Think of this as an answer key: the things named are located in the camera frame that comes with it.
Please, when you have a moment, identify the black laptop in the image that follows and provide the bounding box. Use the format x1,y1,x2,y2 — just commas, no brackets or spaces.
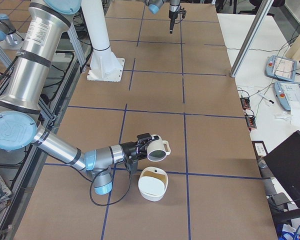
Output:
264,130,300,208

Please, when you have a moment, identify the white mug with handle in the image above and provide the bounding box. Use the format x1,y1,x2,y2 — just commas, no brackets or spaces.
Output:
146,134,171,162

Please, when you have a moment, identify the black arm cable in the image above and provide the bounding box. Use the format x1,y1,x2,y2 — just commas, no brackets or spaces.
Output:
89,169,133,206

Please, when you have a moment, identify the white oval bin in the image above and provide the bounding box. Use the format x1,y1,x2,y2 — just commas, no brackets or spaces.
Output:
138,166,169,202

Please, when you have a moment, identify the far teach pendant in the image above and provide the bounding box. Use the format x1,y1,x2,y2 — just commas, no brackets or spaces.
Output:
265,55,297,82

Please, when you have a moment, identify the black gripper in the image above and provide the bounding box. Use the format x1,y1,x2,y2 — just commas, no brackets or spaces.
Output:
168,4,178,34
120,133,152,163

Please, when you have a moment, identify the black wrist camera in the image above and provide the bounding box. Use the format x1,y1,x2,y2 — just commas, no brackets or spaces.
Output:
124,159,138,175
178,7,187,20

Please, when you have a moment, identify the teach pendant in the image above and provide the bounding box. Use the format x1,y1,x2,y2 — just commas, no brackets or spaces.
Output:
265,55,297,82
273,81,300,112

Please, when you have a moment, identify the near orange black adapter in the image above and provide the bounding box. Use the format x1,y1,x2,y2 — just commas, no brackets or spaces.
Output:
245,114,257,131

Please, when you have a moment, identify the near teach pendant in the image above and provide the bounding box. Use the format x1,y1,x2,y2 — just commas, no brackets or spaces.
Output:
273,81,300,112

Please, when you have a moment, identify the white label card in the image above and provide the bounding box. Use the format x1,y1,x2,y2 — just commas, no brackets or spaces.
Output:
254,142,267,156

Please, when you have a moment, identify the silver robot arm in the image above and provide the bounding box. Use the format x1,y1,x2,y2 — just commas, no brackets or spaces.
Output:
145,0,181,34
0,0,158,195

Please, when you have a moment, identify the black marker pen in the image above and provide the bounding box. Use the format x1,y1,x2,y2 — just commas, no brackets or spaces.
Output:
257,92,274,104

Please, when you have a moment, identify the white paper slip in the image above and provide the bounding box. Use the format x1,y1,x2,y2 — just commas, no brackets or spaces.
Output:
289,101,300,127

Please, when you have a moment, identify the far orange black adapter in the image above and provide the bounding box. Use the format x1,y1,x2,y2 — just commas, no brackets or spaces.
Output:
240,97,251,110

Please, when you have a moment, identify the aluminium frame rack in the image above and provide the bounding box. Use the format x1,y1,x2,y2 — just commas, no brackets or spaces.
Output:
0,26,90,240

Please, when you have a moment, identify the aluminium frame post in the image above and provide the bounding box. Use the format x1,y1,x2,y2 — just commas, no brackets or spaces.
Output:
230,0,274,78

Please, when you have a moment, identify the orange black adapter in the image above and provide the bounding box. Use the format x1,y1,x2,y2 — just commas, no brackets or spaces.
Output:
245,114,257,131
240,97,251,110

